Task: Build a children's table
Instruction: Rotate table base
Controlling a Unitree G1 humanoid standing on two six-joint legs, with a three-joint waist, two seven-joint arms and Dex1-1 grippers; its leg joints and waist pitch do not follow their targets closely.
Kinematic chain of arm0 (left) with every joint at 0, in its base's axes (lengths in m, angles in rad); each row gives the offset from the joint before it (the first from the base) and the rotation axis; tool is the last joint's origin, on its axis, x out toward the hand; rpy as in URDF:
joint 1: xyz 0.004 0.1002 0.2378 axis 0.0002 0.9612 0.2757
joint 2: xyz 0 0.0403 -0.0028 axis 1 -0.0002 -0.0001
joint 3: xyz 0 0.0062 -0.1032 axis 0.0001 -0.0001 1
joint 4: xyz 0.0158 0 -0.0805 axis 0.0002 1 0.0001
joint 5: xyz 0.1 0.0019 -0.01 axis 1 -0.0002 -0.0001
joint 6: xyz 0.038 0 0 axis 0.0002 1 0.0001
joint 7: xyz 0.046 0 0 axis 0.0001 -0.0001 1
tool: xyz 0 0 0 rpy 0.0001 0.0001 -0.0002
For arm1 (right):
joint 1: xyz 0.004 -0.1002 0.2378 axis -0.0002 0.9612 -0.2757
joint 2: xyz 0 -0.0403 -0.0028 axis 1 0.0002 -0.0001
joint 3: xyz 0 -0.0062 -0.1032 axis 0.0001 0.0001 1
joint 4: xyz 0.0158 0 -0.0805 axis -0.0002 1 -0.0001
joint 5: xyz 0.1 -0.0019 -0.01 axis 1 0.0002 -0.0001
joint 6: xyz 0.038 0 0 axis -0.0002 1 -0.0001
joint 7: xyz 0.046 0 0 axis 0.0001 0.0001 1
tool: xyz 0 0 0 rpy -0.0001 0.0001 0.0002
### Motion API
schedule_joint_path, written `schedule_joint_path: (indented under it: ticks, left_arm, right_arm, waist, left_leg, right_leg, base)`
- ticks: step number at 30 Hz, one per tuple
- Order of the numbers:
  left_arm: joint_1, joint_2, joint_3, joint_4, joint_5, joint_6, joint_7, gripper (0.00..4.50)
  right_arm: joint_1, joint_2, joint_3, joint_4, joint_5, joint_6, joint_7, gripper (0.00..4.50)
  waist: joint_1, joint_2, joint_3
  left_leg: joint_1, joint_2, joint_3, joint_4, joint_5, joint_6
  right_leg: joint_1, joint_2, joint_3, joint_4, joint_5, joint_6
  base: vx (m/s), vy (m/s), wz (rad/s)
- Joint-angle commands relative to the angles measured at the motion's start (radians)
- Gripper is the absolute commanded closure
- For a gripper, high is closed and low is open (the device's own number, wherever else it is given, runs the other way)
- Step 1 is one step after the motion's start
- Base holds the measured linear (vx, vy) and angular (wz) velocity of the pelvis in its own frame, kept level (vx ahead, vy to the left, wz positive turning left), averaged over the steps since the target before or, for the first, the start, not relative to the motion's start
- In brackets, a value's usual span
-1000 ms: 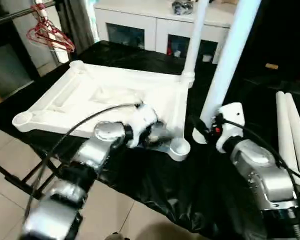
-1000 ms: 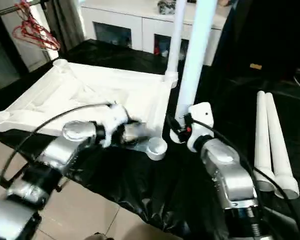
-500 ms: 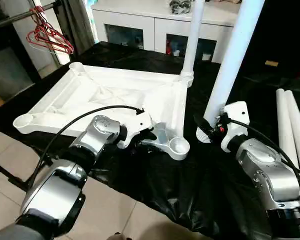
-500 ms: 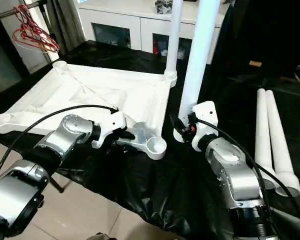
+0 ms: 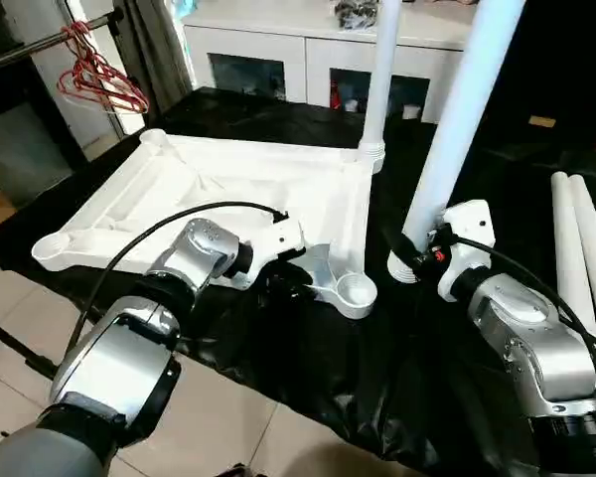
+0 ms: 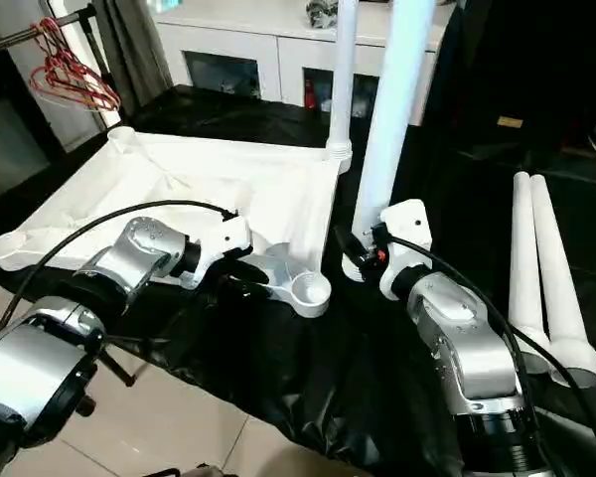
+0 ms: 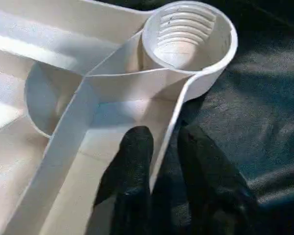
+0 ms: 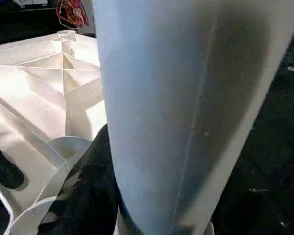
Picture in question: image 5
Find white plastic table top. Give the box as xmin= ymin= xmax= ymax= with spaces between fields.
xmin=32 ymin=128 xmax=379 ymax=321

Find black plastic mat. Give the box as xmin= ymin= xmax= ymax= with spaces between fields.
xmin=0 ymin=87 xmax=596 ymax=477

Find dark object on cabinet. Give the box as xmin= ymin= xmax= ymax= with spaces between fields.
xmin=334 ymin=0 xmax=380 ymax=30

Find white cabinet with glass doors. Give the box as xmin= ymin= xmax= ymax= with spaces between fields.
xmin=179 ymin=0 xmax=478 ymax=126

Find grey curtain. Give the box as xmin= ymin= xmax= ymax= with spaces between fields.
xmin=113 ymin=0 xmax=192 ymax=116

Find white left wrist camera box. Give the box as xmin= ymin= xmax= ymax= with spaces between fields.
xmin=241 ymin=213 xmax=308 ymax=291

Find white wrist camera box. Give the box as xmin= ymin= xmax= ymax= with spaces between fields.
xmin=436 ymin=199 xmax=499 ymax=301
xmin=241 ymin=213 xmax=308 ymax=291

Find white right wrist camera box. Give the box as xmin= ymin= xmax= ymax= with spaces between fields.
xmin=436 ymin=199 xmax=499 ymax=301

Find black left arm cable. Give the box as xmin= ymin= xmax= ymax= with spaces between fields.
xmin=64 ymin=201 xmax=290 ymax=361

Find black metal table frame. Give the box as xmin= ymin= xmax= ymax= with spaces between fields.
xmin=0 ymin=312 xmax=59 ymax=381

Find dark metal clothes rail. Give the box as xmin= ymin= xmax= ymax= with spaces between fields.
xmin=0 ymin=10 xmax=122 ymax=77

